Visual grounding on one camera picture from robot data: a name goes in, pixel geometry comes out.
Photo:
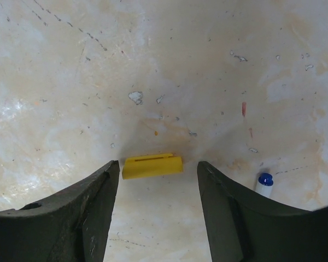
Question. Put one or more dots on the white blue-end pen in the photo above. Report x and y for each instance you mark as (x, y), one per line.
(264, 185)

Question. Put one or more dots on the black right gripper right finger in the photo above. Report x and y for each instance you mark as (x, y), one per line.
(243, 225)

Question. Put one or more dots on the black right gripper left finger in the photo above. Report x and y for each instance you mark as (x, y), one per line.
(70, 225)

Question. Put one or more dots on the yellow marker cap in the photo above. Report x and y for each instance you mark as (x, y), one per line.
(152, 165)

